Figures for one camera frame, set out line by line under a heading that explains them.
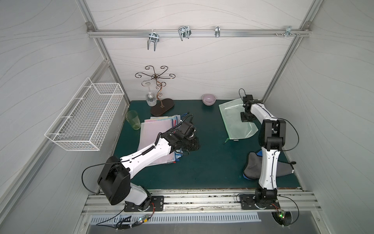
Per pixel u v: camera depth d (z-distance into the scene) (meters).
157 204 0.73
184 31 0.77
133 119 0.96
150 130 1.04
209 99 1.19
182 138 0.61
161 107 1.15
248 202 0.73
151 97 0.93
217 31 0.79
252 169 0.84
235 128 1.04
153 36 0.78
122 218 0.72
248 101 0.82
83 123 0.68
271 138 0.61
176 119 1.08
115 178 0.41
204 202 0.75
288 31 0.76
